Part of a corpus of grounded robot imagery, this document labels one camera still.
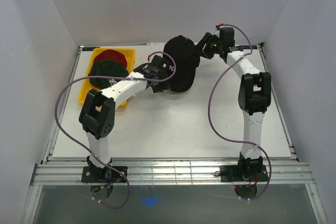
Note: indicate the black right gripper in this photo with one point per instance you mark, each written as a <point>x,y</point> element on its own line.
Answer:
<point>206,40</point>

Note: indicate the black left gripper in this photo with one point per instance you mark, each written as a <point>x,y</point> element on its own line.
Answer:
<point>165,85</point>

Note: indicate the black NY baseball cap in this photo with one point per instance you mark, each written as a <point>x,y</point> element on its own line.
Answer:
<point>186,58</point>

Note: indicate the dark green NY cap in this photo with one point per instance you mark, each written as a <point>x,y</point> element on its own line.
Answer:
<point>106,68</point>

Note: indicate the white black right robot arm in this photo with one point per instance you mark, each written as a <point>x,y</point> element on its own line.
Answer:
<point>254,95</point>

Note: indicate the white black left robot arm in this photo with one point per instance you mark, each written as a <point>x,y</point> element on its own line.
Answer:
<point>97,115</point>

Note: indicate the yellow plastic bin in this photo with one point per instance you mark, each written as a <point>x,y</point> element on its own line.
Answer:
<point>86,87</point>

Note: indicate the red baseball cap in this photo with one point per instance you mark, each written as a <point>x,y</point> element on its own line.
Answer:
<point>110,54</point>

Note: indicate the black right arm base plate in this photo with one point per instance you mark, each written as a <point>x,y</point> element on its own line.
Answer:
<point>232,173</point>

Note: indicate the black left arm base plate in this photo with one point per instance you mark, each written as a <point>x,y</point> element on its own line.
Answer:
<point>92,175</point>

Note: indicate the aluminium table frame rail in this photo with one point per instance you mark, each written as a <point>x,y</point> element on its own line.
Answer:
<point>166,172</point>

